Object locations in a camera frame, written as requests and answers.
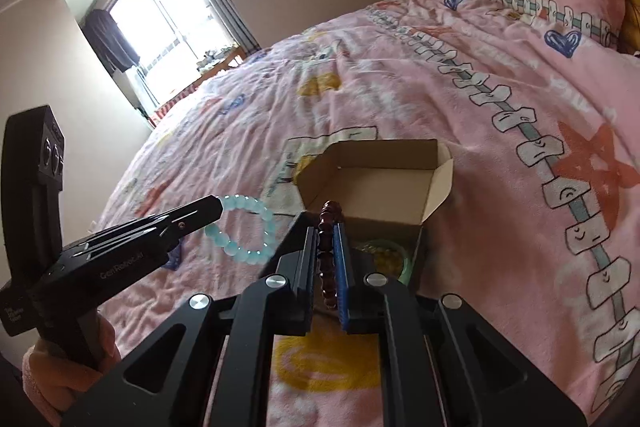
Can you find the window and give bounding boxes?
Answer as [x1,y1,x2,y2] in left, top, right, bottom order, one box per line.
[107,0,246,108]

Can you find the yellow bead bracelet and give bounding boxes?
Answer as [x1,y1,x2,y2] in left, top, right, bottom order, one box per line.
[367,252,403,280]

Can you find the light blue bead bracelet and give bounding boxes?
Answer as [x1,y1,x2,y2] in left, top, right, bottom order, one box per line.
[204,193,277,264]

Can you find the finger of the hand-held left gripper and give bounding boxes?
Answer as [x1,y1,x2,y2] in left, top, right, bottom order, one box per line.
[75,196,226,258]

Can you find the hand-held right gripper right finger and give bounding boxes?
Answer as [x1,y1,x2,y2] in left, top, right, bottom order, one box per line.
[332,222,588,427]

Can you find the dark red bead bracelet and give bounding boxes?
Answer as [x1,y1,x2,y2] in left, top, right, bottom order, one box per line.
[318,201,342,310]

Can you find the pink printed blanket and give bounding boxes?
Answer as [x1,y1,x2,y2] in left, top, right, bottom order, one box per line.
[95,0,640,427]

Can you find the black cardboard box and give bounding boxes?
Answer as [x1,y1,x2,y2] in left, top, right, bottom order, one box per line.
[295,138,456,295]

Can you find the person's left hand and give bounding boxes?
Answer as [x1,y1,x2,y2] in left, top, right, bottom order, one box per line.
[92,314,123,370]

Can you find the wooden desk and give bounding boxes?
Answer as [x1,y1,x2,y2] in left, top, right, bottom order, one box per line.
[195,47,248,85]

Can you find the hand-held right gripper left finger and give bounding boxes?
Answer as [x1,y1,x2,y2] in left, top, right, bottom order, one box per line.
[60,211,321,427]

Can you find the red striped cloth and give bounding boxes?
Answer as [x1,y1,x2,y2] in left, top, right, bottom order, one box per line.
[150,82,201,128]

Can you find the green jade bangle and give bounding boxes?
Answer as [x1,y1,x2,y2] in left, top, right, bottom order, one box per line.
[357,239,417,290]

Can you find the person's left forearm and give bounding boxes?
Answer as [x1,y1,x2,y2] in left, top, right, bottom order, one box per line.
[22,342,101,427]

